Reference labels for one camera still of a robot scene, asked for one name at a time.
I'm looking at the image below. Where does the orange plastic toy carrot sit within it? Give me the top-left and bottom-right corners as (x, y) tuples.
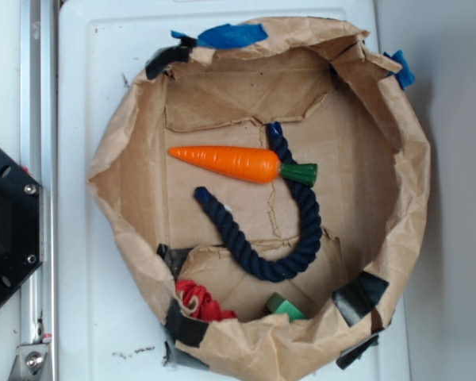
(168, 146), (318, 187)

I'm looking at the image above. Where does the brown paper bag bin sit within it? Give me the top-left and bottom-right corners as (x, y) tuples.
(88, 17), (431, 380)

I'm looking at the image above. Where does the black tape piece inner left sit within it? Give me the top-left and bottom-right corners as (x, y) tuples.
(156, 244), (193, 280)

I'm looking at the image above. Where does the green wooden block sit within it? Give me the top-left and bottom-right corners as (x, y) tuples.
(266, 293), (308, 321)

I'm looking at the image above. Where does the red crumpled cloth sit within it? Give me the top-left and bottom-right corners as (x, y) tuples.
(175, 279), (237, 322)

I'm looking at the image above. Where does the black tape piece bottom left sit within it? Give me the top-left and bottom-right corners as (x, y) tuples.
(164, 299), (209, 348)

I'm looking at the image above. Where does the blue tape strip top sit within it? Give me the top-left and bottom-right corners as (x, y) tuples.
(171, 24), (268, 49)

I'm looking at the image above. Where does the blue tape strip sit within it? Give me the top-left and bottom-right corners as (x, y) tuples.
(171, 24), (268, 49)
(383, 50), (416, 90)

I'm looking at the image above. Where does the black tape piece bottom right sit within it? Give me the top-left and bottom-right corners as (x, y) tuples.
(332, 271), (390, 327)

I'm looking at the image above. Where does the black tape piece lower right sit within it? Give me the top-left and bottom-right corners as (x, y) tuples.
(336, 333), (379, 370)

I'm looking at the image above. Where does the blue tape strip right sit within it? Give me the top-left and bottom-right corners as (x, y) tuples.
(383, 50), (416, 90)

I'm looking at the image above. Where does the dark blue twisted rope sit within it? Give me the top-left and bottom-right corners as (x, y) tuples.
(193, 121), (324, 283)

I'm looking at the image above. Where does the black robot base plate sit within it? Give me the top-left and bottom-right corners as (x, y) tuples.
(0, 149), (42, 308)

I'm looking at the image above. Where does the aluminium extrusion rail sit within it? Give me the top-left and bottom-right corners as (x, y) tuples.
(20, 1), (60, 344)

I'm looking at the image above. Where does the metal corner bracket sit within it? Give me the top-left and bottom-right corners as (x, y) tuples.
(8, 343), (49, 381)

